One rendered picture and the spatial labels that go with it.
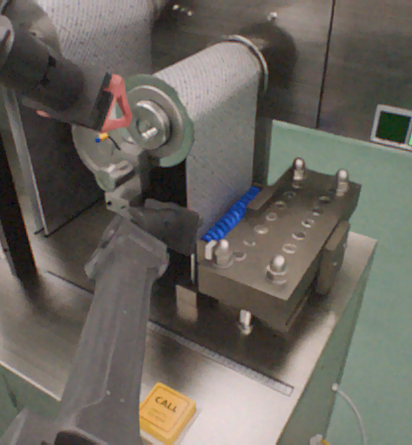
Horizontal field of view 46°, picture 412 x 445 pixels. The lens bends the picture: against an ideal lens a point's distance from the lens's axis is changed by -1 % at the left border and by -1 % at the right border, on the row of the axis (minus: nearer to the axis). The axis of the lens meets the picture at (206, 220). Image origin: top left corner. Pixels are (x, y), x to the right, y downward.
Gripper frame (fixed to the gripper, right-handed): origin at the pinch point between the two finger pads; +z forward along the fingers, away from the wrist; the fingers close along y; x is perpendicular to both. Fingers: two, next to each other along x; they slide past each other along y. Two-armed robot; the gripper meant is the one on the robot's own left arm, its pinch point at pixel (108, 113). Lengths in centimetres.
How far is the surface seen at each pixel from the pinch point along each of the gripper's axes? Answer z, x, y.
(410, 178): 274, 60, 19
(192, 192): 20.9, -5.1, 4.7
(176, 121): 11.6, 3.6, 2.9
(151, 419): 14.2, -38.3, 14.3
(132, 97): 10.3, 5.1, -5.0
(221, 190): 31.8, -2.5, 4.8
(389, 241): 218, 13, 23
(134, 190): 17.7, -8.0, -3.8
